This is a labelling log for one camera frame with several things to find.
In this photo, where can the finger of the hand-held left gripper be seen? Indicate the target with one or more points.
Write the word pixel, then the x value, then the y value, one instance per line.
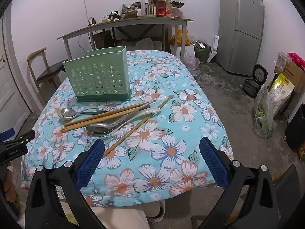
pixel 7 133
pixel 19 140

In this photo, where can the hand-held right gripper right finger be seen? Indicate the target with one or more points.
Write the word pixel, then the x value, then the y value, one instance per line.
pixel 213 164

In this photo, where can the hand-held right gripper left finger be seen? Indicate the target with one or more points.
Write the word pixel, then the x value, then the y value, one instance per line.
pixel 91 164

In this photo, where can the metal spoon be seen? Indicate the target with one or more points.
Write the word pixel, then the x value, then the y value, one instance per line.
pixel 67 112
pixel 100 128

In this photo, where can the bundle of bamboo chopsticks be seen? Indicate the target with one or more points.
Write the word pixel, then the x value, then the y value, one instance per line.
pixel 164 101
pixel 78 125

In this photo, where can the wooden chopstick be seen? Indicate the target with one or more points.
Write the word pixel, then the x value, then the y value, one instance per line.
pixel 124 138
pixel 95 117

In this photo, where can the green plastic utensil holder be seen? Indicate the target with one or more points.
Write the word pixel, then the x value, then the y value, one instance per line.
pixel 95 76

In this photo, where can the person's left hand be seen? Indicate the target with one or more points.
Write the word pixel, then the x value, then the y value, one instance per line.
pixel 10 183

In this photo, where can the white door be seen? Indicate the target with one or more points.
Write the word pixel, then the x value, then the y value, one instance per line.
pixel 9 95

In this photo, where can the blue floral blanket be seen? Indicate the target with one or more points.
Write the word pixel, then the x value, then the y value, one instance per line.
pixel 166 128

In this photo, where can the person's beige trousers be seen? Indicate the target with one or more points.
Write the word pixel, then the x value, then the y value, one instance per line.
pixel 119 219

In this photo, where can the clear plastic bag of greens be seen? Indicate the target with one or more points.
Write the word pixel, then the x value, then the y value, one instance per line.
pixel 264 119

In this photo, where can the white shoe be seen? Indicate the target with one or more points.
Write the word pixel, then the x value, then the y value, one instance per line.
pixel 154 216

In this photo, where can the black rice cooker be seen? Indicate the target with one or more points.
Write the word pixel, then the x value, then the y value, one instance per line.
pixel 251 87

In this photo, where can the black bin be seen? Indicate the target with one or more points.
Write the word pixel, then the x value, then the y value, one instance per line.
pixel 296 128

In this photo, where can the yellow rice bag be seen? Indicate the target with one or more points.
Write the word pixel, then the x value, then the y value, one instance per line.
pixel 281 93

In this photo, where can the pink clear plastic bag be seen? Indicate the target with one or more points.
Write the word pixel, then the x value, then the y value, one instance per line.
pixel 191 60

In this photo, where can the army green bag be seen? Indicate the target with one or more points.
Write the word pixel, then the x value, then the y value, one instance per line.
pixel 201 51

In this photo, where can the white flat board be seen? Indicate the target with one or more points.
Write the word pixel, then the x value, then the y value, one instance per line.
pixel 214 50

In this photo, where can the brown cardboard box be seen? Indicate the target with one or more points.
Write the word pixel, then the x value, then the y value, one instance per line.
pixel 293 76

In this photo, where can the yellow plastic bag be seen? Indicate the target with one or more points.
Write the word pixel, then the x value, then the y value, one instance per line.
pixel 180 37

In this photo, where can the pink crumpled bag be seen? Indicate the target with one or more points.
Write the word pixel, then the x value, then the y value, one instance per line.
pixel 296 59

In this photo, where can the silver fridge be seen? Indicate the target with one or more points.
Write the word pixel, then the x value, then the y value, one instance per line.
pixel 238 28

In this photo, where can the grey desk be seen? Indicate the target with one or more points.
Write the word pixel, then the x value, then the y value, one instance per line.
pixel 119 22

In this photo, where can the small cardboard box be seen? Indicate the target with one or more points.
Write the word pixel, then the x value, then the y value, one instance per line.
pixel 168 8

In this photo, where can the red oil bottle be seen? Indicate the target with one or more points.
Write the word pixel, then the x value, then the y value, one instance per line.
pixel 161 8

